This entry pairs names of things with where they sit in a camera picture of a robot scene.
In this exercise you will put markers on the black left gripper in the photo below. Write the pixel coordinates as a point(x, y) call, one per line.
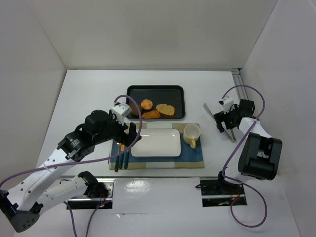
point(124, 128)

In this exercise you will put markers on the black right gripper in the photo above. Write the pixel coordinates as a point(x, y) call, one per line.
point(221, 120)

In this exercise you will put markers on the metal tongs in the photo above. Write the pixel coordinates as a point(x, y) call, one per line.
point(219, 126)

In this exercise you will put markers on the orange bread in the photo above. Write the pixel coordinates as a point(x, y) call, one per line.
point(154, 114)

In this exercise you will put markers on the sliced bread piece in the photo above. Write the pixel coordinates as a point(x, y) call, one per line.
point(166, 110)

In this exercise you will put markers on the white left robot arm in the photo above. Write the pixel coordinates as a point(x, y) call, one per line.
point(26, 202)

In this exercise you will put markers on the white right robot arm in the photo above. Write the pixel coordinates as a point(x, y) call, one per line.
point(259, 158)

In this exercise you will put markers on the brown bread roll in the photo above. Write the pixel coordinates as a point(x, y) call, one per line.
point(135, 110)

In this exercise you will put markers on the round bread bun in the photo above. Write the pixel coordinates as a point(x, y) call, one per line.
point(146, 104)

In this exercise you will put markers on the white rectangular plate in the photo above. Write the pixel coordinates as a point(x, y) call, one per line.
point(157, 143)

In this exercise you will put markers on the yellow mug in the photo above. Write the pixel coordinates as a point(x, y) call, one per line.
point(191, 134)

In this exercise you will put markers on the black baking tray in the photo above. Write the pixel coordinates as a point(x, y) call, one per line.
point(172, 95)

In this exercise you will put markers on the green handled knife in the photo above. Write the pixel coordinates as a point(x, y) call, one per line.
point(120, 165)

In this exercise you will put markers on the green handled fork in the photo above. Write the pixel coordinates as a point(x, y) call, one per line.
point(117, 158)

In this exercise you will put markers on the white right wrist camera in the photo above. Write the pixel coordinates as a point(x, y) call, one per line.
point(226, 103)

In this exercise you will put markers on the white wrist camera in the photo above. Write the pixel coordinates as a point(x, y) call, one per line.
point(120, 111)
point(226, 103)

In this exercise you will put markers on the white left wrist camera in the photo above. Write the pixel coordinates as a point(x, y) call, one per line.
point(120, 111)

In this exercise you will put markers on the green handled spoon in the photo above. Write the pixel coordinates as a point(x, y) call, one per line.
point(126, 160)

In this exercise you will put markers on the aluminium rail frame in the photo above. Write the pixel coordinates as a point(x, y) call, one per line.
point(241, 91)

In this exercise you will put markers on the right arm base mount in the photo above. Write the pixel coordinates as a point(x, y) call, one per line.
point(216, 194)

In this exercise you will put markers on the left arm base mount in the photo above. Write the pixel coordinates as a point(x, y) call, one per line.
point(103, 196)

